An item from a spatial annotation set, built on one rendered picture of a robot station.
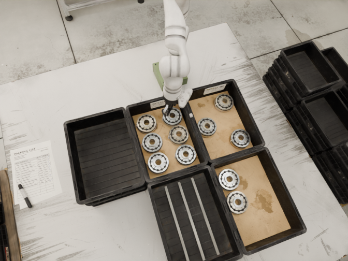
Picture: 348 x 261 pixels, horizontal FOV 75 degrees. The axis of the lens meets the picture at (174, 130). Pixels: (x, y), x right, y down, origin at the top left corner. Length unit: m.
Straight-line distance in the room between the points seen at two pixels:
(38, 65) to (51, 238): 1.82
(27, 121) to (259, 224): 1.36
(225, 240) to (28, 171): 1.06
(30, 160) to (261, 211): 1.22
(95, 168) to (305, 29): 2.80
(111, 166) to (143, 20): 2.01
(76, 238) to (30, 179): 0.40
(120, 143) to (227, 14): 2.25
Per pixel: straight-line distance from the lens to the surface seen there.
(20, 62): 2.82
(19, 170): 1.48
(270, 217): 1.24
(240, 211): 1.15
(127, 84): 1.50
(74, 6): 2.92
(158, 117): 1.24
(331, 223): 1.55
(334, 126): 2.18
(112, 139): 1.22
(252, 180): 1.23
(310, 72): 2.16
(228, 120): 1.28
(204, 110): 1.28
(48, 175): 1.41
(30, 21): 3.15
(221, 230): 1.16
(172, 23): 0.81
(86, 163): 1.21
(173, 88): 0.85
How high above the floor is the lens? 1.95
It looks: 69 degrees down
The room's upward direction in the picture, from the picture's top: 9 degrees clockwise
